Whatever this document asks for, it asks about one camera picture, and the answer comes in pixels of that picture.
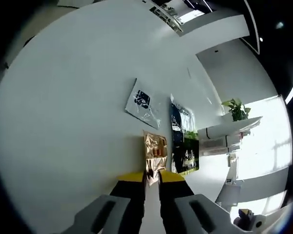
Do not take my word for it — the gold foil packet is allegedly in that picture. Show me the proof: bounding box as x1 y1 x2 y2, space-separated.
142 129 168 188

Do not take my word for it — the white skincare tube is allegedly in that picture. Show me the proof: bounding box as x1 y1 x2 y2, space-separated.
197 116 264 138

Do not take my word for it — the green potted plant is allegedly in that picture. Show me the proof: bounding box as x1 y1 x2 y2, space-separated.
220 97 252 122

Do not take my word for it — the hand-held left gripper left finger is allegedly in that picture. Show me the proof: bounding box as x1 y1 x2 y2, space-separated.
72 172 147 234

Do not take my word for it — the green and black packet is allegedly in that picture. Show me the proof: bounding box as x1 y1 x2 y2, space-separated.
170 93 200 175

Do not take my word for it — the clear plastic bag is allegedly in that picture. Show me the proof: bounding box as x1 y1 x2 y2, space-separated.
124 78 162 130

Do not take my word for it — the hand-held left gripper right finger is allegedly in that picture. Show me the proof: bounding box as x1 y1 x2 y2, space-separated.
158 171 240 234

